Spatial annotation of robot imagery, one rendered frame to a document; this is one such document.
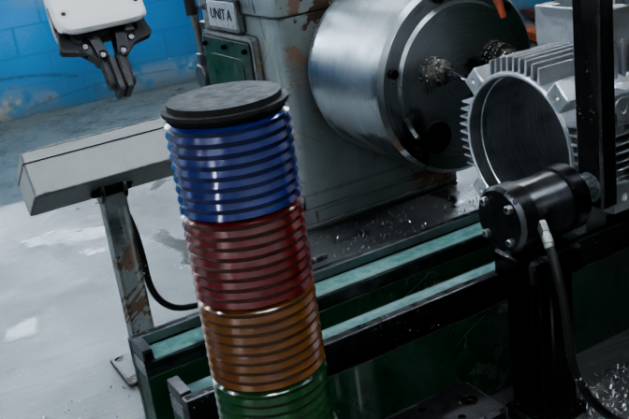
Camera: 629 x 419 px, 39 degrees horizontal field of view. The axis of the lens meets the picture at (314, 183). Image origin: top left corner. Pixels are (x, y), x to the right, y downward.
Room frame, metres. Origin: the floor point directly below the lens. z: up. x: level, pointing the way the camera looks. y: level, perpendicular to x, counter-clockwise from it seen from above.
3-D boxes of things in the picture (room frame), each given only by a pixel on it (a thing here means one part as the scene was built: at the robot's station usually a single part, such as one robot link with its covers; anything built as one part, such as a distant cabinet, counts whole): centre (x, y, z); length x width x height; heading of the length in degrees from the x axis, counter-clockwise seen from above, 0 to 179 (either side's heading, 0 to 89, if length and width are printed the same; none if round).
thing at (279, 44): (1.45, -0.02, 0.99); 0.35 x 0.31 x 0.37; 28
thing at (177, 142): (0.41, 0.04, 1.19); 0.06 x 0.06 x 0.04
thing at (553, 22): (0.95, -0.34, 1.11); 0.12 x 0.11 x 0.07; 117
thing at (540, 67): (0.93, -0.30, 1.02); 0.20 x 0.19 x 0.19; 117
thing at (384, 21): (1.24, -0.14, 1.04); 0.37 x 0.25 x 0.25; 28
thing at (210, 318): (0.41, 0.04, 1.10); 0.06 x 0.06 x 0.04
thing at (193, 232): (0.41, 0.04, 1.14); 0.06 x 0.06 x 0.04
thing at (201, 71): (1.53, 0.13, 1.07); 0.08 x 0.07 x 0.20; 118
